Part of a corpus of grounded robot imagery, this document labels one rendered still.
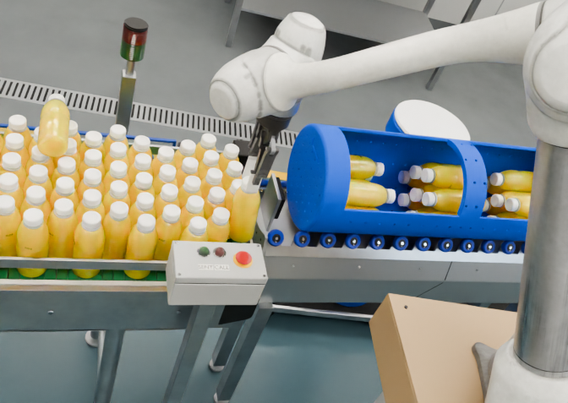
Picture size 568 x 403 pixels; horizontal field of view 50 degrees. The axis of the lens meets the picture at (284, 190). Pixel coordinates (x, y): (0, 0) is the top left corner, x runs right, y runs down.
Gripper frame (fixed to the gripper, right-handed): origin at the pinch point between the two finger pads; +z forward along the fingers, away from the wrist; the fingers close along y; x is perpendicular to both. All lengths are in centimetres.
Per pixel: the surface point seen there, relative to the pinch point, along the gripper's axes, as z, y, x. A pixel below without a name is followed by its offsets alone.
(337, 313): 103, 30, -69
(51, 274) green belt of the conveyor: 28, -9, 43
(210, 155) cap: 9.6, 16.4, 6.3
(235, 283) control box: 9.2, -24.3, 5.5
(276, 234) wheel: 19.9, -0.6, -11.7
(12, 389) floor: 118, 10, 53
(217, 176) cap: 9.6, 9.0, 5.2
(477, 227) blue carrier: 9, -5, -66
